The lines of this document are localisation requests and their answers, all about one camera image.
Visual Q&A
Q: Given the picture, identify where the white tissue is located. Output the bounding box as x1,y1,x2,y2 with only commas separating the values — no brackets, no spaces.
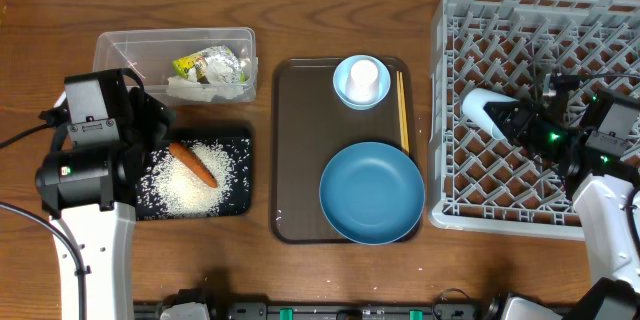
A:
166,76,244,102

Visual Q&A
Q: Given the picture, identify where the orange carrot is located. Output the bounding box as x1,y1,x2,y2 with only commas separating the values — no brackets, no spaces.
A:
168,142,218,188

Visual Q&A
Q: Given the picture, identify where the green yellow snack wrapper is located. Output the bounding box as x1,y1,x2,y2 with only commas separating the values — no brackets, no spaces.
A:
171,45,247,85

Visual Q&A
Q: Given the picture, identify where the white rice pile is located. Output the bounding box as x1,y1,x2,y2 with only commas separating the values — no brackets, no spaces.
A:
138,139,251,219

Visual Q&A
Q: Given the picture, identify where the light blue cup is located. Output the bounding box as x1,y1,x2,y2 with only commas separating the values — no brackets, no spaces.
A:
461,88,516,140

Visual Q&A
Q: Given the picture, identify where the large blue plate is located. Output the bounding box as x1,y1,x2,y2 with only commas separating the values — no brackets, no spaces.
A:
318,142,426,245

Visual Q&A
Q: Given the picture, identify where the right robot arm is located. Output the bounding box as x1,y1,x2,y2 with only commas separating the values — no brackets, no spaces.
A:
461,88,639,319

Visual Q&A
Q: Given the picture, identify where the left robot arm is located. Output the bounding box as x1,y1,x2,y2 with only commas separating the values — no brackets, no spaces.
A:
35,68,175,319

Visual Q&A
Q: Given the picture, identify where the grey dishwasher rack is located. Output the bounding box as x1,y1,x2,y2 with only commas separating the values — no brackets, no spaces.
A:
427,0,639,241

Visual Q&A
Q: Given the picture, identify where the clear plastic bin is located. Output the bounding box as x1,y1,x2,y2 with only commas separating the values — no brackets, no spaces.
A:
93,27,258,105

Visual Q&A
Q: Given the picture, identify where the black shallow tray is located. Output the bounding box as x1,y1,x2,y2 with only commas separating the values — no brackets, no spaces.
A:
132,125,254,223

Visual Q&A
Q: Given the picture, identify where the right wooden chopstick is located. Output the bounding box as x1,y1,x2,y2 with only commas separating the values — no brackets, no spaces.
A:
399,71,411,156

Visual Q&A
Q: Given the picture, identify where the brown serving tray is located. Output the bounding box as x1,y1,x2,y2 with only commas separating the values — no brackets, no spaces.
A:
270,56,411,245

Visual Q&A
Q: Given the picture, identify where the pink cup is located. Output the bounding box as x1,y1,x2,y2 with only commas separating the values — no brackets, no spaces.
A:
345,59,379,105

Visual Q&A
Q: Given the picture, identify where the small light blue bowl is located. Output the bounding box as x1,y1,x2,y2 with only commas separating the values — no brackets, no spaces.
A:
333,55,391,110

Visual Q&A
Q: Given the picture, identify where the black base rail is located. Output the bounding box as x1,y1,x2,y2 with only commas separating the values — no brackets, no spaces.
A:
133,289,561,320

